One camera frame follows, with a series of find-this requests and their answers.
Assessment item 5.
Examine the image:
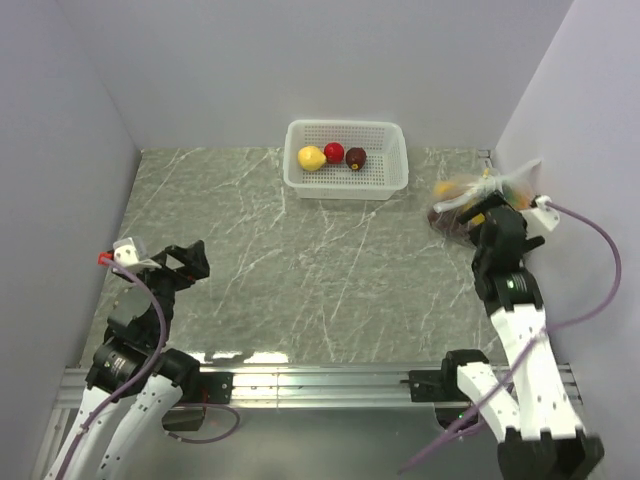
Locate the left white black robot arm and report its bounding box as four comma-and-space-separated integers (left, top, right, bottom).
47, 237, 210, 479

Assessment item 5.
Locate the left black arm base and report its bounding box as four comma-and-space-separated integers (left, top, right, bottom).
162, 371, 234, 432

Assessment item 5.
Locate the dark purple passion fruit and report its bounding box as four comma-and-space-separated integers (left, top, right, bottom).
345, 147, 367, 171

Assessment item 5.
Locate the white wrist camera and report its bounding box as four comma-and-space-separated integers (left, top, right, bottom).
519, 195, 560, 238
98, 237, 158, 274

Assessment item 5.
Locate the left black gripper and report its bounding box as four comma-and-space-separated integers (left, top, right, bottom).
125, 239, 209, 342

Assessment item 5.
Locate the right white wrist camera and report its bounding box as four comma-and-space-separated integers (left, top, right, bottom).
519, 195, 560, 238

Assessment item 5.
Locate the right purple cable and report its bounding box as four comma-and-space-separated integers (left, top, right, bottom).
397, 202, 624, 476

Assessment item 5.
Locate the white perforated plastic basket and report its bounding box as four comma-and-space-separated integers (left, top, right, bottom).
282, 119, 409, 201

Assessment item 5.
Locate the transparent plastic bag with fruit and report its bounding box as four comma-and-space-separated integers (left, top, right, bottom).
427, 158, 542, 245

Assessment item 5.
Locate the red apple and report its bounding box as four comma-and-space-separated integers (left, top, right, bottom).
323, 142, 345, 164

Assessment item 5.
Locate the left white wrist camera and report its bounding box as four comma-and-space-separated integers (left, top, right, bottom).
98, 237, 158, 274

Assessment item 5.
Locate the purple cable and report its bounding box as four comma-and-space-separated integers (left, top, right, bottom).
47, 264, 242, 480
397, 202, 624, 476

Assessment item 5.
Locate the aluminium mounting rail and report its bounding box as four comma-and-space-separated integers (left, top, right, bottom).
29, 362, 584, 480

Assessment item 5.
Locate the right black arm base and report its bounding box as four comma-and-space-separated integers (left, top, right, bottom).
403, 369, 470, 429

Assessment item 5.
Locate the yellow lemon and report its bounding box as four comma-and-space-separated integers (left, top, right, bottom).
297, 145, 327, 172

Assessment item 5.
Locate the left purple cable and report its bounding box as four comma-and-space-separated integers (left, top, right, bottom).
47, 264, 242, 480

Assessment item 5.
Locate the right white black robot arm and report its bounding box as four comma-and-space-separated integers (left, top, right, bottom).
440, 192, 604, 479

